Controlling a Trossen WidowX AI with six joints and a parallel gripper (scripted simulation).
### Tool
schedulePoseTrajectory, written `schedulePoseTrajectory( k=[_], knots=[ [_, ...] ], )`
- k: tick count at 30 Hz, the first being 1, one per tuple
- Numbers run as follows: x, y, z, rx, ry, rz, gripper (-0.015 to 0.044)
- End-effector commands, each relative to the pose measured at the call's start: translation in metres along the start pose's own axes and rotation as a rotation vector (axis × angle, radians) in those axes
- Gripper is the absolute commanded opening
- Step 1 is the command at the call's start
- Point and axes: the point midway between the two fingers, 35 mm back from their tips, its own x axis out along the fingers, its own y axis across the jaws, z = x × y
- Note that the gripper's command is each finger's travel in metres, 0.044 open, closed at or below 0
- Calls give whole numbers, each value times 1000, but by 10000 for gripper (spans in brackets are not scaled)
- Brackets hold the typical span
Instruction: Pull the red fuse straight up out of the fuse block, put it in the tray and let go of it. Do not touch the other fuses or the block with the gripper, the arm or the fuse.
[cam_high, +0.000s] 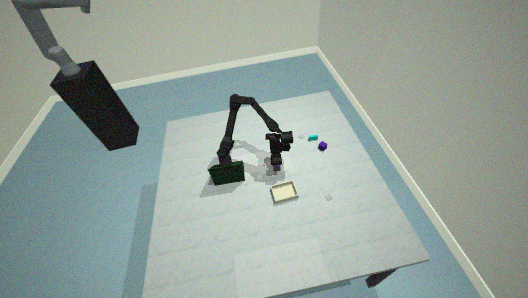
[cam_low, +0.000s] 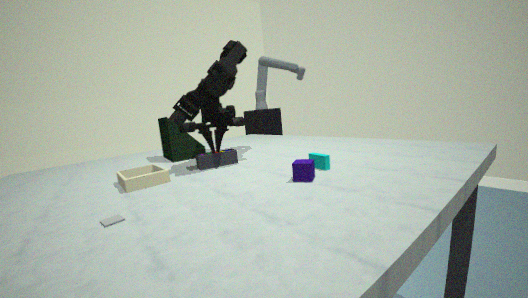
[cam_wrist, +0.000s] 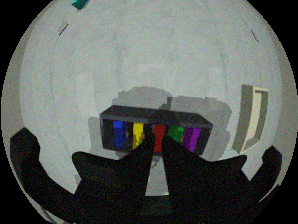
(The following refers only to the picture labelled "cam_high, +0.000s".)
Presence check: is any purple cube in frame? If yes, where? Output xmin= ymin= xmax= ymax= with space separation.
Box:
xmin=318 ymin=141 xmax=327 ymax=151

